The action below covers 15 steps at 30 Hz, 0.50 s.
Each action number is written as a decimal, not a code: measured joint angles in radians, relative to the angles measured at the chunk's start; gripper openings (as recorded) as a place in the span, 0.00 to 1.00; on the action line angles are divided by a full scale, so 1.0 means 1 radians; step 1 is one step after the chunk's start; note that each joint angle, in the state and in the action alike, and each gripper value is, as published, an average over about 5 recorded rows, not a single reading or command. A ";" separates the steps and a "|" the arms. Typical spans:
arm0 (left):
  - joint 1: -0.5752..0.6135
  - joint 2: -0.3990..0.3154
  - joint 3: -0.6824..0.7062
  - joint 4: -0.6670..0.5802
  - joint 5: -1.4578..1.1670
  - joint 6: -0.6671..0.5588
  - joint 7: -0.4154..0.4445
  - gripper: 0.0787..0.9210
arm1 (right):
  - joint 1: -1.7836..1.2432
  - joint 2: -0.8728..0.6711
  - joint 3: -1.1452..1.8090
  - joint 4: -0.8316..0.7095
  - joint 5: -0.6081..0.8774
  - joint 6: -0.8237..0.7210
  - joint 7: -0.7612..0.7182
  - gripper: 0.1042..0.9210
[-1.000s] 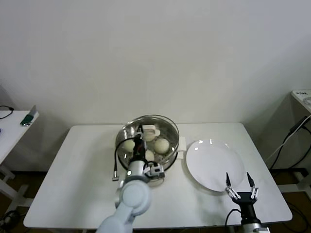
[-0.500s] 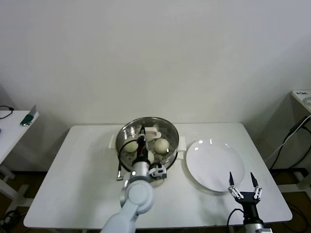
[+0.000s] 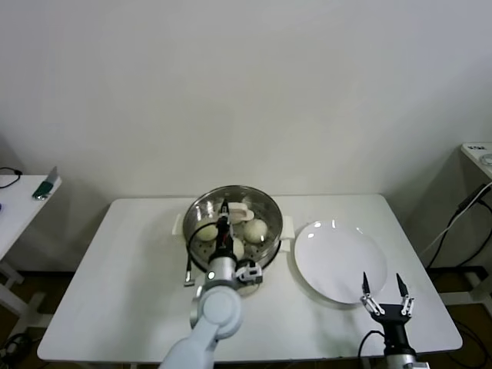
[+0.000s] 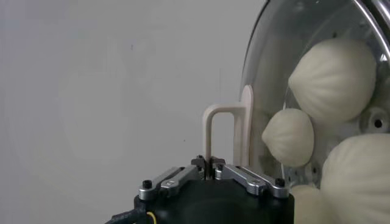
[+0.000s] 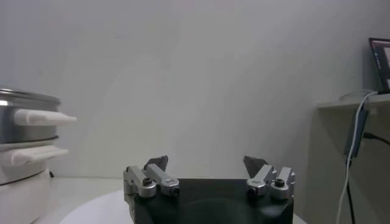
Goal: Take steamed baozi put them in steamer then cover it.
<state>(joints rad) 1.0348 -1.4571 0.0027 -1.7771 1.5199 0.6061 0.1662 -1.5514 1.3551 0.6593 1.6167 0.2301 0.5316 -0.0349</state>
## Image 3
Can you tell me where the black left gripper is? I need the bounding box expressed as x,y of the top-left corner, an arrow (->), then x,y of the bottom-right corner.
213,198 -> 236,259

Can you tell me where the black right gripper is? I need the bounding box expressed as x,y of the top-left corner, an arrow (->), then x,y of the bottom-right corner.
359,271 -> 415,349

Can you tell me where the glass lid with white handle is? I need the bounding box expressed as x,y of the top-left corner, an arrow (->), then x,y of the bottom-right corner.
181,185 -> 284,270

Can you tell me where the stainless steel steamer basket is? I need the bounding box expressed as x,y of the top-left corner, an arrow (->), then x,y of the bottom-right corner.
181,185 -> 284,276

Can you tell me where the white round plate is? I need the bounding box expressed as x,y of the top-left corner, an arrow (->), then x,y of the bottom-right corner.
294,219 -> 388,305

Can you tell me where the white table with black print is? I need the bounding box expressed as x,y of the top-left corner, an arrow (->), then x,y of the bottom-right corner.
460,141 -> 492,181

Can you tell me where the white side table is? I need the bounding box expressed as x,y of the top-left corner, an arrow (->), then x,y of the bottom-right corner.
0,175 -> 63,320

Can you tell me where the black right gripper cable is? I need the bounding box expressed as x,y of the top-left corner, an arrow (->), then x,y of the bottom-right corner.
359,329 -> 385,358

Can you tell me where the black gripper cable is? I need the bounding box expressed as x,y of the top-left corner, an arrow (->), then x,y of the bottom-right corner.
182,234 -> 201,288
359,329 -> 385,358

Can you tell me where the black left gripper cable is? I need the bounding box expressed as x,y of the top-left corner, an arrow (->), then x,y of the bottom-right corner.
182,234 -> 201,288

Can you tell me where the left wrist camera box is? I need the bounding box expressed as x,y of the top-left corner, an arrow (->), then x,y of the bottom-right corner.
234,259 -> 265,288

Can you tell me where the white cable with black adapter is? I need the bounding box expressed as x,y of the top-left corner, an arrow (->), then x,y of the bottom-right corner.
418,184 -> 492,266

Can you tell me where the thin black floor cable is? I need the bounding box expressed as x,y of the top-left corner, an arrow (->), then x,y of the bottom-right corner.
457,318 -> 492,369

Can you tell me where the white table base frame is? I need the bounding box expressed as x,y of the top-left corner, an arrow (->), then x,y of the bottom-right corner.
430,264 -> 492,307

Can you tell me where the green handled scraper tool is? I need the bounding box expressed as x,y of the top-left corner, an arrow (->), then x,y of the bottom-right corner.
31,165 -> 62,201

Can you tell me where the black cable on side table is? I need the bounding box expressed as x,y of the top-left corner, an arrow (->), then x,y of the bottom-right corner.
0,167 -> 22,189

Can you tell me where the black floor cable bundle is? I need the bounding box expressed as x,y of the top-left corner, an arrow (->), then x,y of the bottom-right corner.
0,332 -> 28,358

